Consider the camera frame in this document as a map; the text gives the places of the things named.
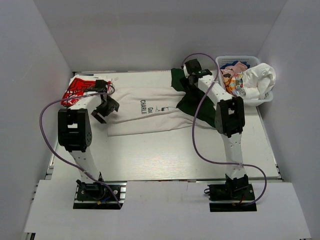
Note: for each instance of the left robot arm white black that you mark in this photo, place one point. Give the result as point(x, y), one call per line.
point(82, 100)

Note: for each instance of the white colourful print t-shirt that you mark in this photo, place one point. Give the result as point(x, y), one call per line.
point(253, 83)

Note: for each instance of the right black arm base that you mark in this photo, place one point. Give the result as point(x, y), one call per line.
point(222, 201)

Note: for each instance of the white green Charlie Brown t-shirt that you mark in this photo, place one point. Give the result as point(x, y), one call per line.
point(144, 110)

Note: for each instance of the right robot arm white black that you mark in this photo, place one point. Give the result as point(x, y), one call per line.
point(229, 119)

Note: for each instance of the white plastic basket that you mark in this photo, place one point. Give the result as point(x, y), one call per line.
point(252, 61)

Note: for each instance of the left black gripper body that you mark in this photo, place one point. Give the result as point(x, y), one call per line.
point(105, 110)

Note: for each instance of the blue garment in basket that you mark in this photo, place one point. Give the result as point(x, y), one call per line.
point(241, 62)

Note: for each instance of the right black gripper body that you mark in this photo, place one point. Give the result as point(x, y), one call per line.
point(191, 81)

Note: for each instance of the pink orange print t-shirt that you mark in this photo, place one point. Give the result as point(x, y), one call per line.
point(229, 70)

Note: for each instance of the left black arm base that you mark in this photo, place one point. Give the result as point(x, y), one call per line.
point(94, 196)

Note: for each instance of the folded red white t-shirt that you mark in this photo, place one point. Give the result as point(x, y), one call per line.
point(79, 83)

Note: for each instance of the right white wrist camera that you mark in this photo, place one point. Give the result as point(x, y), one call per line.
point(185, 70)

